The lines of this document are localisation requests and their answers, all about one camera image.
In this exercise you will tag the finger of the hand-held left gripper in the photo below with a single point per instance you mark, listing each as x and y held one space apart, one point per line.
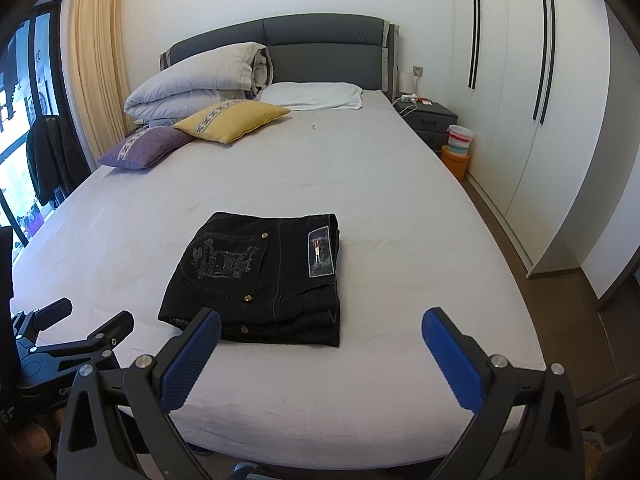
55 310
107 330

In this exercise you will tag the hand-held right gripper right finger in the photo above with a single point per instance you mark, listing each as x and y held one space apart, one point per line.
452 360

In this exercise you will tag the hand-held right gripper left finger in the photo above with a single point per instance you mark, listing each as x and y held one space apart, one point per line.
192 360

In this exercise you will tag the black pants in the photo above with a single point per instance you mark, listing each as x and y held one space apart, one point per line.
240 280

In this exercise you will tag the person's left hand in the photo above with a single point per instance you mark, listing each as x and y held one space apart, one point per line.
27 440

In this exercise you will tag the black hanging jacket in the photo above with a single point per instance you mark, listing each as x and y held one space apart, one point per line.
52 160

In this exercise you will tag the bed with white sheet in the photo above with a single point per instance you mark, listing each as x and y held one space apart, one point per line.
350 210

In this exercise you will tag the purple cushion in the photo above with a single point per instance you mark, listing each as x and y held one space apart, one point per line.
145 147

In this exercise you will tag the orange box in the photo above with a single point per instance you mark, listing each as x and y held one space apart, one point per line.
456 165

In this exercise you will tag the window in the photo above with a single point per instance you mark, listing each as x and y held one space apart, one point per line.
20 110

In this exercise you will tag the white striped bucket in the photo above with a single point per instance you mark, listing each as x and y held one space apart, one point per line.
459 140

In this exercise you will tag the beige curtain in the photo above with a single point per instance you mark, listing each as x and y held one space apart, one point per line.
97 75

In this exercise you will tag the yellow cushion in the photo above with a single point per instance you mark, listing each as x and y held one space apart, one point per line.
235 120

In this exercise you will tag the dark grey nightstand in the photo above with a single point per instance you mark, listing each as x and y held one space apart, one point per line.
425 117

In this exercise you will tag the folded grey duvet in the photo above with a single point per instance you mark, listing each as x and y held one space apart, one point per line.
195 85

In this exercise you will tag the white power strip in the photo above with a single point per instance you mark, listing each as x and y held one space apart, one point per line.
407 96

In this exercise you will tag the white wardrobe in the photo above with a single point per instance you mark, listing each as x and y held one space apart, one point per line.
550 110

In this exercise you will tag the white pillow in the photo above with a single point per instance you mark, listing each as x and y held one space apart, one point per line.
312 95

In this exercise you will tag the grey padded headboard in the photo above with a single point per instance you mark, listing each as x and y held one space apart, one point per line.
310 50

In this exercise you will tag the wall socket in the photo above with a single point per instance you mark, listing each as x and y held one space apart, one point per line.
418 70

